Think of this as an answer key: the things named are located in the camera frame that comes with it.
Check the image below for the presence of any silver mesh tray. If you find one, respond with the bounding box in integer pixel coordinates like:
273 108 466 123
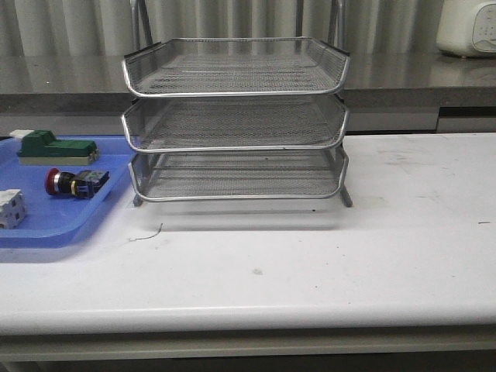
129 146 349 202
122 36 350 98
121 95 349 153

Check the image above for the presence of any red emergency stop button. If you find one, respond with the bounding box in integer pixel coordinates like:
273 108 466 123
44 168 110 198

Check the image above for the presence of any grey back counter shelf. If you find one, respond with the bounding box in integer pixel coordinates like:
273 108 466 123
1 53 495 136

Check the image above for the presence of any blue plastic tray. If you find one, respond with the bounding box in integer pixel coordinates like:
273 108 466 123
1 136 134 249

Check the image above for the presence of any green terminal block module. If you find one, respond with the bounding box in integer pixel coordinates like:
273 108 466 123
9 129 99 165

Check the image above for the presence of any white electrical connector block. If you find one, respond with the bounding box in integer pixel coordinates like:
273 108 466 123
0 189 27 229

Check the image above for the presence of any white countertop appliance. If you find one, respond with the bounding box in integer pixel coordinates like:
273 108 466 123
436 0 495 57

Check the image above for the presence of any silver metal rack frame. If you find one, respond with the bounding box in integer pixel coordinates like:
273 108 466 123
129 0 354 208

